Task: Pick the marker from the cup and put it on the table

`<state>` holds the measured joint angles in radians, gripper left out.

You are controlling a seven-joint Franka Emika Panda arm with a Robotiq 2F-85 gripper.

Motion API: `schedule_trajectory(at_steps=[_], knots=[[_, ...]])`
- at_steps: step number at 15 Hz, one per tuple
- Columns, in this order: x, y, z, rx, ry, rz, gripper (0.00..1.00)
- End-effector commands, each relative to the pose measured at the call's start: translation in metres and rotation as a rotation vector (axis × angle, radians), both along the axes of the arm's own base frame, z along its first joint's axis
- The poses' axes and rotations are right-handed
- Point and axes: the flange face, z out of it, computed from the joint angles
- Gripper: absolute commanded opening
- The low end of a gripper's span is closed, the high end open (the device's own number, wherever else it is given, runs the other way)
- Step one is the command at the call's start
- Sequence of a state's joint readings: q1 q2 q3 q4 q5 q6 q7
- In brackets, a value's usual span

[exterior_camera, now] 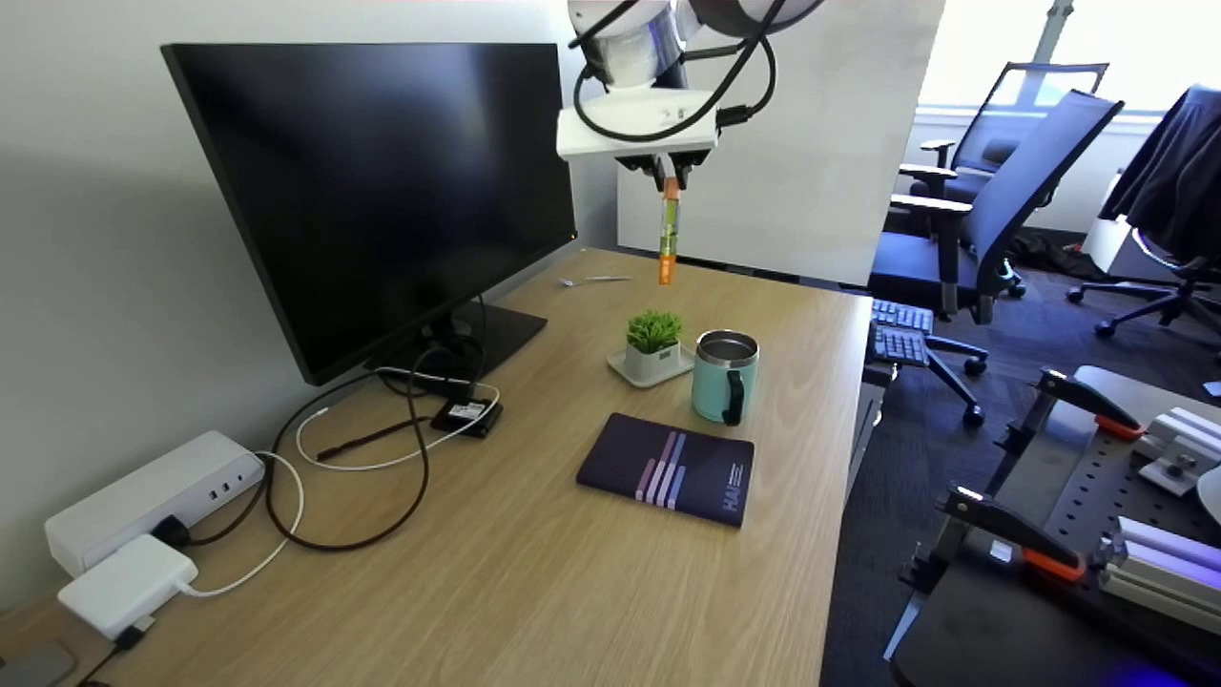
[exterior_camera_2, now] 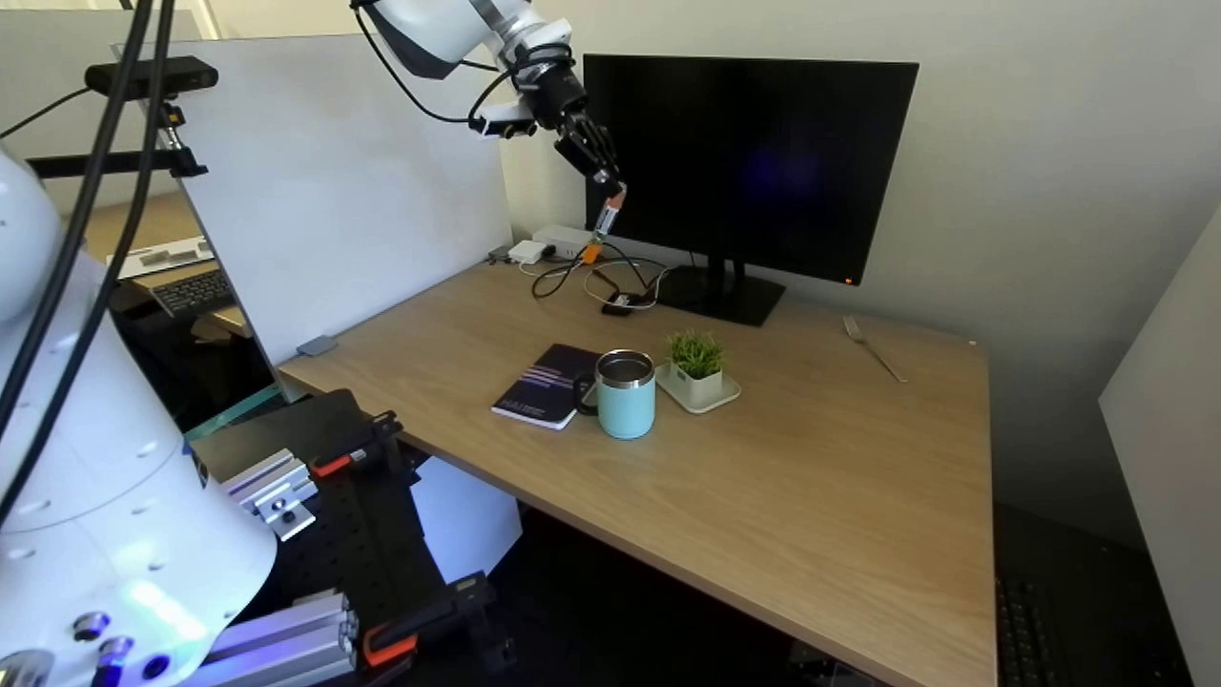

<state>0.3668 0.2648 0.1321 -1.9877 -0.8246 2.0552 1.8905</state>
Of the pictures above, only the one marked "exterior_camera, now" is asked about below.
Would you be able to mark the dark keyboard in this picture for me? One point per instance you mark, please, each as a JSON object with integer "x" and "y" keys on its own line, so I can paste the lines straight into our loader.
{"x": 900, "y": 338}

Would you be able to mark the black office chair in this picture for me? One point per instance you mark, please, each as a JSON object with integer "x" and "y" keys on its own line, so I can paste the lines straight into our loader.
{"x": 1178, "y": 293}

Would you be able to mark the white power adapter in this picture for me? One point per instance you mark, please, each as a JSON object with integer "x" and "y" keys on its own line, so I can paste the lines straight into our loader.
{"x": 128, "y": 585}

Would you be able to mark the white waste bin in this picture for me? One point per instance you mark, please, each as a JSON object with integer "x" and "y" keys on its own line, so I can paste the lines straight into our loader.
{"x": 1107, "y": 243}

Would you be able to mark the orange and green marker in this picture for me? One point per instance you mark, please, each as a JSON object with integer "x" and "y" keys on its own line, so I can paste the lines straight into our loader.
{"x": 668, "y": 235}

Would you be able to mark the dark jacket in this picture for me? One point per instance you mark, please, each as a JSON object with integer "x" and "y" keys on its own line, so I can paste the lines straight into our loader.
{"x": 1185, "y": 164}

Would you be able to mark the white divider panel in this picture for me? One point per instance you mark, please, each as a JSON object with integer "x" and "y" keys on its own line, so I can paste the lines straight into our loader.
{"x": 827, "y": 164}

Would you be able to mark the white square saucer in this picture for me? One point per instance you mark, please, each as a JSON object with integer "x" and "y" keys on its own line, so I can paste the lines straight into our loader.
{"x": 624, "y": 371}

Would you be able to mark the blue mesh office chair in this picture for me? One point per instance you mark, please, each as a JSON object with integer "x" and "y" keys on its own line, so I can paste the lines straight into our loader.
{"x": 1005, "y": 148}

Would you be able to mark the black orange bar clamp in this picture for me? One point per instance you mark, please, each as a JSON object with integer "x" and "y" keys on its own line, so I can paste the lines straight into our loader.
{"x": 1075, "y": 389}
{"x": 1005, "y": 521}

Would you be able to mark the black computer monitor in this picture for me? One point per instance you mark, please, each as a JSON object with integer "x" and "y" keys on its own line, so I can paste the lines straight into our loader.
{"x": 382, "y": 176}

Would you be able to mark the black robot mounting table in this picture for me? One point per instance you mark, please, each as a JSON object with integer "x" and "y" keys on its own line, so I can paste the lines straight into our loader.
{"x": 995, "y": 636}

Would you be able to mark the white power strip box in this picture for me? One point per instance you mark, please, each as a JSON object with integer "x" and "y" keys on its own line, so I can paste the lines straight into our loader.
{"x": 153, "y": 498}

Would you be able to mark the dark striped notebook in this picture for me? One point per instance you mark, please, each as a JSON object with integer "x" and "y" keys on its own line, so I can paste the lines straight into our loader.
{"x": 663, "y": 468}

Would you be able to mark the aluminium extrusion bar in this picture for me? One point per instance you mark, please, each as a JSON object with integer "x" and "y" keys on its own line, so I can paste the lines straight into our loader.
{"x": 1189, "y": 432}
{"x": 1165, "y": 573}

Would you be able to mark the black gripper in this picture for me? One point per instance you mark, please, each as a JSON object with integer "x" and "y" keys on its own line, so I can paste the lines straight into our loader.
{"x": 633, "y": 159}

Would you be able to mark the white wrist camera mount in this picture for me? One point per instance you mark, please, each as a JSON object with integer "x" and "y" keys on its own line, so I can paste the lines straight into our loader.
{"x": 598, "y": 136}

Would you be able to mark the small green potted plant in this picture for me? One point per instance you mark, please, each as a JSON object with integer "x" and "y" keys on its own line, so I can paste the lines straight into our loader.
{"x": 654, "y": 334}

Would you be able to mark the small black dongle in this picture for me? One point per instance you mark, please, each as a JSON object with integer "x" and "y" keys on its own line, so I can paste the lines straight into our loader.
{"x": 463, "y": 417}

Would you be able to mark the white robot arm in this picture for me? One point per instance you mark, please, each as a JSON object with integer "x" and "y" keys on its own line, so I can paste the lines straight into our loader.
{"x": 633, "y": 43}

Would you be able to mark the grey flat device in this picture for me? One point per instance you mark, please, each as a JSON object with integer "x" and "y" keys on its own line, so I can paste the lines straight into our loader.
{"x": 31, "y": 667}

